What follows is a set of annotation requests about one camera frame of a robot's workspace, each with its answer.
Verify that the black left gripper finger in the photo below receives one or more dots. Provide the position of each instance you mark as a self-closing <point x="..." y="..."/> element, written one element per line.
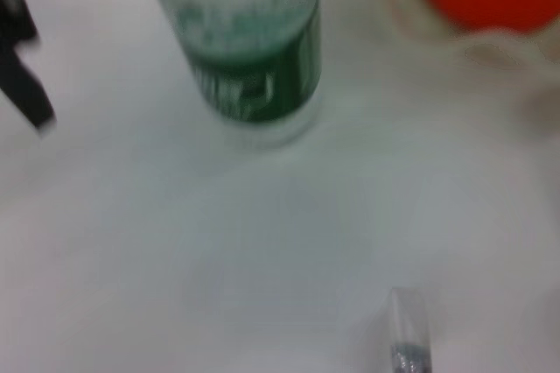
<point x="22" y="66"/>

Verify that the clear bottle with green label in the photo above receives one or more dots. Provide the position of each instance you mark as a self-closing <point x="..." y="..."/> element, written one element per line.
<point x="245" y="40"/>

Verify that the grey pen with clear cap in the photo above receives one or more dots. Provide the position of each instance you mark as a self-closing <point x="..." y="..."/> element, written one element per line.
<point x="409" y="333"/>

